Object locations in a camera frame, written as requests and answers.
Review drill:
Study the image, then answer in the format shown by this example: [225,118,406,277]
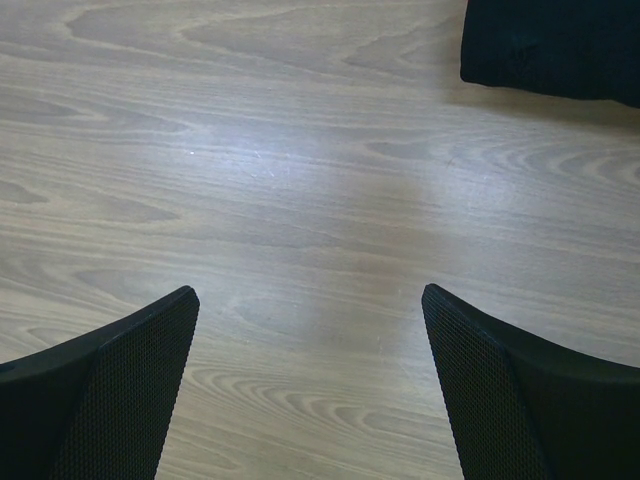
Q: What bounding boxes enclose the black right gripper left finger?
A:
[1,286,200,479]

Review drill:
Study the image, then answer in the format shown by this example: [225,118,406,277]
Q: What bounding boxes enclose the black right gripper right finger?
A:
[422,284,639,479]

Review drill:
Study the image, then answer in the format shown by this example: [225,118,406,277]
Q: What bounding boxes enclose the black folded t shirt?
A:
[460,0,639,107]

